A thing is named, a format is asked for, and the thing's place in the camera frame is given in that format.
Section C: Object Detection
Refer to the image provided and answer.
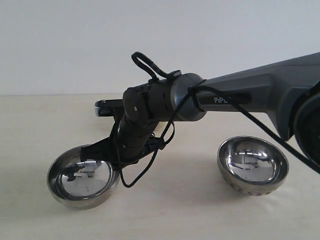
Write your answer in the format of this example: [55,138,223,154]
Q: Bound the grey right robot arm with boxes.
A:
[80,51,320,172]

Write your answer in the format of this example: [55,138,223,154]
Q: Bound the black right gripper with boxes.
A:
[79,113,163,166]

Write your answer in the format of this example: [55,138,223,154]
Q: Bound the dimpled stainless steel bowl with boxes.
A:
[216,135,290,197]

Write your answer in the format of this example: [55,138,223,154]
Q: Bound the small cream ceramic bowl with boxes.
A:
[154,121,167,134]

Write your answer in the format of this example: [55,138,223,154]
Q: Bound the smooth stainless steel bowl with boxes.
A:
[46,145,120,210]

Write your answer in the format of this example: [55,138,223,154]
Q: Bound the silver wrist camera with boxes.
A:
[94,99,124,117]

